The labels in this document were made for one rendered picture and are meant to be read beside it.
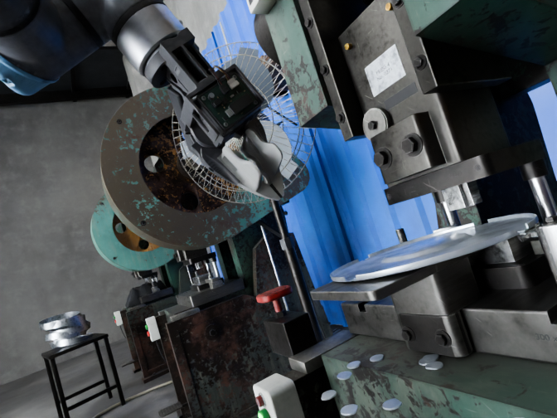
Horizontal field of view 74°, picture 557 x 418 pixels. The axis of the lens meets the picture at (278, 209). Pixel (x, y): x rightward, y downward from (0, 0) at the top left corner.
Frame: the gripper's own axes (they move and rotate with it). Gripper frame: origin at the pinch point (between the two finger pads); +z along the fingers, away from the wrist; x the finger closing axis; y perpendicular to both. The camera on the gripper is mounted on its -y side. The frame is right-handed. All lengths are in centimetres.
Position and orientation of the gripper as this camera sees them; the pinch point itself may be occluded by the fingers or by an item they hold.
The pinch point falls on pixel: (273, 191)
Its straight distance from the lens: 47.3
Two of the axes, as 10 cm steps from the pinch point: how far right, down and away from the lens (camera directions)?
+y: 3.3, -1.6, -9.3
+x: 6.9, -6.3, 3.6
